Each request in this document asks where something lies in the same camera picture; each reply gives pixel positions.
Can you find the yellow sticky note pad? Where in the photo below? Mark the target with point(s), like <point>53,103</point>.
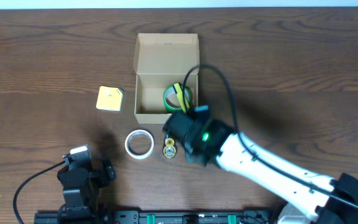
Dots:
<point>110,98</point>

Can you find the green tape roll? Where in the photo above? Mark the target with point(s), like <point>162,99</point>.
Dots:
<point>170,100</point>

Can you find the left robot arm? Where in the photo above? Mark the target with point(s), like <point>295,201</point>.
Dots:
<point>82,202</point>

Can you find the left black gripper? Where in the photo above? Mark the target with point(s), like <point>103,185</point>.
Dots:
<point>106,173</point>

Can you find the white tape roll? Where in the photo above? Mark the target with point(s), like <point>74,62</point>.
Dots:
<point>139,144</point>

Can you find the brown cardboard box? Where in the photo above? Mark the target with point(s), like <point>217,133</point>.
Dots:
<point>161,60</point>

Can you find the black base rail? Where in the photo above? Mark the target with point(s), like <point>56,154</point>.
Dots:
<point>135,217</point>

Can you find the yellow highlighter pen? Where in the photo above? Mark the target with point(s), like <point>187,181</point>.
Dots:
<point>183,95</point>

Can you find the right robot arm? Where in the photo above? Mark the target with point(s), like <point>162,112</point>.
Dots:
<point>311,197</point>

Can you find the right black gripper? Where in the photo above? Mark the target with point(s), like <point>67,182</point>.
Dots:
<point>188,149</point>

